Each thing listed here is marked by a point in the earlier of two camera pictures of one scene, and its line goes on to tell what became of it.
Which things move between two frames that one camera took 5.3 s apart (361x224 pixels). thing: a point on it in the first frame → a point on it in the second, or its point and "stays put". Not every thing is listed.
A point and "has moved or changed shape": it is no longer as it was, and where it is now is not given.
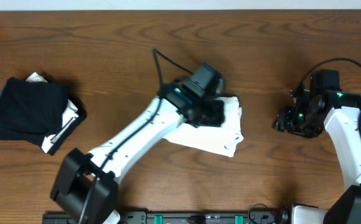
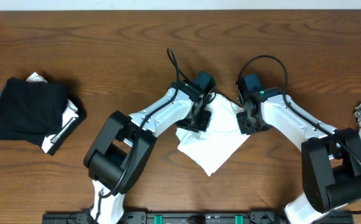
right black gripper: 284,119 → 244,127
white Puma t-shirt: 223,139 has moved or changed shape
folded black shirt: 25,110 stays put
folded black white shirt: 71,121 stays put
